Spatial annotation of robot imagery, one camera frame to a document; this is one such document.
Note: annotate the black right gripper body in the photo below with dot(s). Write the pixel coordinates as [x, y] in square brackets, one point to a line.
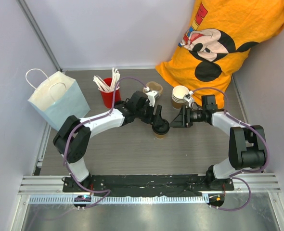
[196, 116]

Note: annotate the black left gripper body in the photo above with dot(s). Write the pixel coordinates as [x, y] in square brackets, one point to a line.
[145, 113]

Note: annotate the black coffee cup lid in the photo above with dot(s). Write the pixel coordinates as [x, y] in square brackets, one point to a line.
[162, 128]

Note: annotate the brown paper cup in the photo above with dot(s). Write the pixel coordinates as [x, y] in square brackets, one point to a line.
[160, 135]

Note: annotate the light blue paper bag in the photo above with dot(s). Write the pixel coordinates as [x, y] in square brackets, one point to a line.
[58, 97]

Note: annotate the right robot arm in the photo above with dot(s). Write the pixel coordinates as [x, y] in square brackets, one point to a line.
[247, 146]

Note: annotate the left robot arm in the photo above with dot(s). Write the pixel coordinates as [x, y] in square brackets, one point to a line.
[73, 137]

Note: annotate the stack of cardboard cup carriers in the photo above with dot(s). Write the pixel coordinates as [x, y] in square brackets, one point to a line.
[152, 85]

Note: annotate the stack of paper cups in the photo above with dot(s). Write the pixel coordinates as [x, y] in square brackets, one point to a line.
[177, 97]

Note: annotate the red straw holder cup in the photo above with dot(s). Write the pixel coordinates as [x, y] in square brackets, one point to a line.
[108, 96]

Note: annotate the orange Mickey Mouse cloth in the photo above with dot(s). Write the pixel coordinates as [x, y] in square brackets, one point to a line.
[217, 42]

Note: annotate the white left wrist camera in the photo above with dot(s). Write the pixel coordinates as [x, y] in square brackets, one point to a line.
[152, 95]

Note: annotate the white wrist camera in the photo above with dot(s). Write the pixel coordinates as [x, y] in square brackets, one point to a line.
[152, 95]
[189, 98]

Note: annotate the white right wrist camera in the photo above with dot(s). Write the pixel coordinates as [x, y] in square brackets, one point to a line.
[189, 98]

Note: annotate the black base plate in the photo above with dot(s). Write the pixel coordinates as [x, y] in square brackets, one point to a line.
[138, 189]

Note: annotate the aluminium frame rail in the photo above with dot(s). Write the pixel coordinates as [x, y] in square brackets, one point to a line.
[40, 36]

